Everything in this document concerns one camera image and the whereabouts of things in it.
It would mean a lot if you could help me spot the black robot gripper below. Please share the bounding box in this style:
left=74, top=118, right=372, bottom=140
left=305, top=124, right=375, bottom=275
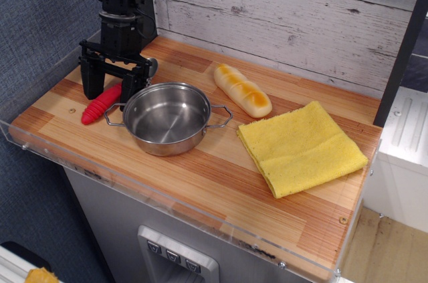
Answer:
left=80, top=11, right=154, bottom=104

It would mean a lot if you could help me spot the red handled metal spoon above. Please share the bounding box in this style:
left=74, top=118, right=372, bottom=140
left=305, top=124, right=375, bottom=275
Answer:
left=81, top=54, right=158, bottom=124

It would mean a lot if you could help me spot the stainless steel pot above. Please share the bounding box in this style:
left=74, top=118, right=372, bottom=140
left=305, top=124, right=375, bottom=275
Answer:
left=104, top=82, right=233, bottom=157

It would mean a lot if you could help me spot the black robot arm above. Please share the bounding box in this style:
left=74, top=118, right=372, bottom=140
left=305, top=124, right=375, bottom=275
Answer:
left=80, top=0, right=158, bottom=103

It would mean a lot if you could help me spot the yellow folded towel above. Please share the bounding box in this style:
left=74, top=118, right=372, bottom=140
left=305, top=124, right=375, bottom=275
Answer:
left=237, top=101, right=368, bottom=199

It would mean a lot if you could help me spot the clear acrylic table guard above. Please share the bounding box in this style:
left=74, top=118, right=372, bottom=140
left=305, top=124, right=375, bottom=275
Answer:
left=0, top=27, right=384, bottom=283

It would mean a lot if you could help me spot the toy bread loaf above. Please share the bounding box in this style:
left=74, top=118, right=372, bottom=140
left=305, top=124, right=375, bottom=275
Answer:
left=213, top=64, right=272, bottom=118

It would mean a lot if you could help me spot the grey toy fridge cabinet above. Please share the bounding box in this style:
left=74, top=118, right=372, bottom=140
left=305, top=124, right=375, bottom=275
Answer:
left=65, top=169, right=307, bottom=282

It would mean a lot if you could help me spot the silver dispenser button panel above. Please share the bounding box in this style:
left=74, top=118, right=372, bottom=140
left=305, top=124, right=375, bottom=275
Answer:
left=138, top=225, right=220, bottom=282

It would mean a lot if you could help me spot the yellow object at corner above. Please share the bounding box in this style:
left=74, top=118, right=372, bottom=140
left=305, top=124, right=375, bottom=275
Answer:
left=24, top=268, right=60, bottom=283

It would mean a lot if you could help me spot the white ribbed side unit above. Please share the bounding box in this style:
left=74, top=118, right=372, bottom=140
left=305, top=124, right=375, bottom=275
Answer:
left=363, top=87, right=427, bottom=232

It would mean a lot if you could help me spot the black left vertical post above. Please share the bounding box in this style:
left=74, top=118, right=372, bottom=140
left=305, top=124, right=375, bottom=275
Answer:
left=136, top=0, right=156, bottom=47

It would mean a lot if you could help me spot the black vertical post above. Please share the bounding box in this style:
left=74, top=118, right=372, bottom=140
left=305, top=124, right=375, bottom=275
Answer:
left=373, top=0, right=427, bottom=127
left=136, top=0, right=156, bottom=47

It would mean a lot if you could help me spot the black right vertical post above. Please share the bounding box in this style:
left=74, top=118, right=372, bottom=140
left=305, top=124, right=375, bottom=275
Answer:
left=373, top=0, right=427, bottom=127

